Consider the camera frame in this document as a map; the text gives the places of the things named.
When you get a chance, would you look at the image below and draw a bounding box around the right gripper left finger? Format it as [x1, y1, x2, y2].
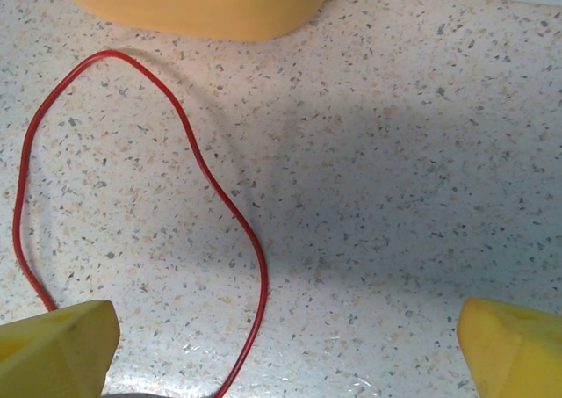
[0, 300, 122, 398]

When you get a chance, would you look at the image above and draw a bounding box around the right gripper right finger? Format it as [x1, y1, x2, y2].
[456, 298, 562, 398]

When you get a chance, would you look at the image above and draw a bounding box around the red cable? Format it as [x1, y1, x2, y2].
[12, 49, 270, 398]

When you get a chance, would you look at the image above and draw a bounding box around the orange plastic bin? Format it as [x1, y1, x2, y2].
[41, 0, 337, 42]

